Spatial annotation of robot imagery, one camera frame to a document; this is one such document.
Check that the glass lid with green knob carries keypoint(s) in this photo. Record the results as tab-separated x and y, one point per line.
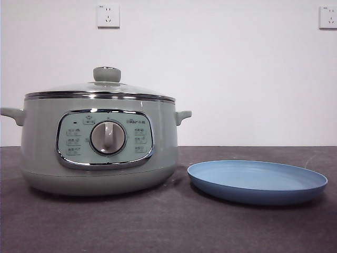
106	75

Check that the blue round plate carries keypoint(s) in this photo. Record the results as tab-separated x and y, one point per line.
258	182

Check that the pale green electric steamer pot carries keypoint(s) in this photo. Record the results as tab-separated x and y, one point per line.
39	147

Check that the white wall socket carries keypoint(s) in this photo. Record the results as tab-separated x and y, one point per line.
108	15
328	17

